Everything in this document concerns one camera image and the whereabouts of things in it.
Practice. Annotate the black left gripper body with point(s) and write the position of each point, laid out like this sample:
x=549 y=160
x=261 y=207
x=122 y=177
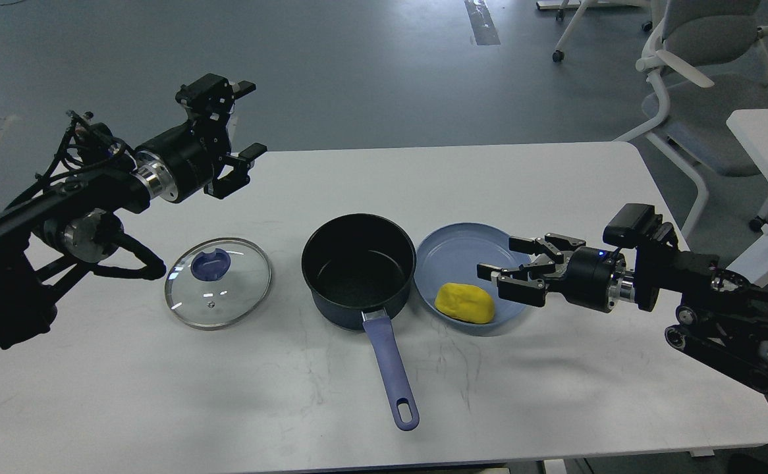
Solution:
x=182 y=160

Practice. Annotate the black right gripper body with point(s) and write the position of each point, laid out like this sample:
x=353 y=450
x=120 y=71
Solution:
x=597 y=279

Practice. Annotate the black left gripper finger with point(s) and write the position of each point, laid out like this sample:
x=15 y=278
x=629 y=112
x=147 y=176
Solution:
x=232 y=171
x=209 y=102

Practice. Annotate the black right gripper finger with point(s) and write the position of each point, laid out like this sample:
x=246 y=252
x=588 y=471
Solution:
x=527 y=284
x=557 y=247

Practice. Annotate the glass pot lid blue knob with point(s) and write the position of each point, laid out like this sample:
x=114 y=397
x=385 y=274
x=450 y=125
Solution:
x=217 y=283

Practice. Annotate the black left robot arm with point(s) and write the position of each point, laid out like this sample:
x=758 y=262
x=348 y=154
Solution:
x=65 y=225

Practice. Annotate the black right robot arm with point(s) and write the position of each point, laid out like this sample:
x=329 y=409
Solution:
x=722 y=318

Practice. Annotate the yellow potato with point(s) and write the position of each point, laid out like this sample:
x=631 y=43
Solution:
x=465 y=302

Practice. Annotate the light blue bowl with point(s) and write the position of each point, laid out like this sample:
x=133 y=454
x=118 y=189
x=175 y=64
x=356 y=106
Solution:
x=451 y=254

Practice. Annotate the dark blue saucepan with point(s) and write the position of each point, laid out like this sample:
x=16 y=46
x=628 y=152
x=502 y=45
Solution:
x=360 y=270

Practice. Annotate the white grey office chair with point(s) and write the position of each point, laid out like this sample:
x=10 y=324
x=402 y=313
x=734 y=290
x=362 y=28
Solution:
x=704 y=60

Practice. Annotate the white chair base with casters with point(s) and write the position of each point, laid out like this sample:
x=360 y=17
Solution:
x=655 y=10

